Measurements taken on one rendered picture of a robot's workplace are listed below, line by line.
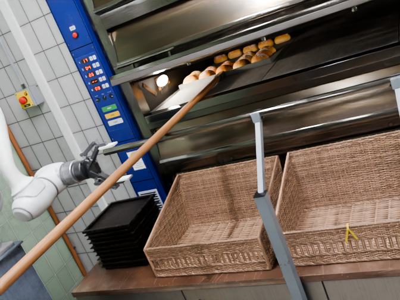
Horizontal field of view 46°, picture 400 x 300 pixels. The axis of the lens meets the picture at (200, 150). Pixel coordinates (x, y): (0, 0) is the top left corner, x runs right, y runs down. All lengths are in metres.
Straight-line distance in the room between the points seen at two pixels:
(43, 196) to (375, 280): 1.21
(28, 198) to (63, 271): 1.34
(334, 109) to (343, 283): 0.71
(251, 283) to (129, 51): 1.17
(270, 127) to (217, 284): 0.72
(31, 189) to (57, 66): 0.91
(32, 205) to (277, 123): 1.07
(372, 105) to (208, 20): 0.76
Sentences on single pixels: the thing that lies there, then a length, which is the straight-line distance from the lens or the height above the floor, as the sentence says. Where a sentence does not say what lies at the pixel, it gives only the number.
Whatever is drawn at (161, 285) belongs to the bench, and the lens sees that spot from 2.10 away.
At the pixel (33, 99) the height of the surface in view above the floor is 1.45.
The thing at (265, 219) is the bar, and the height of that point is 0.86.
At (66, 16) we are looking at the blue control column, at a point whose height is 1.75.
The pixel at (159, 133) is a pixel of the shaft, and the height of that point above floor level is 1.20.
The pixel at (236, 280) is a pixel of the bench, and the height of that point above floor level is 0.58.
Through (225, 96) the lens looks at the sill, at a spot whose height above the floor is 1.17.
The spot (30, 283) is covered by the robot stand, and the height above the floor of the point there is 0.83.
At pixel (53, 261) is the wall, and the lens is 3.02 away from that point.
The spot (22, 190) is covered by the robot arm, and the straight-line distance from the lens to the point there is 1.79.
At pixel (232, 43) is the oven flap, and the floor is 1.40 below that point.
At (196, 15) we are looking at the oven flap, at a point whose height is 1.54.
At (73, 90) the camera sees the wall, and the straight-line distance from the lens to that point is 2.52.
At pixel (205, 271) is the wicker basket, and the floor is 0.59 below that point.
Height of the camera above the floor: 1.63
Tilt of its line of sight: 17 degrees down
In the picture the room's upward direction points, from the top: 22 degrees counter-clockwise
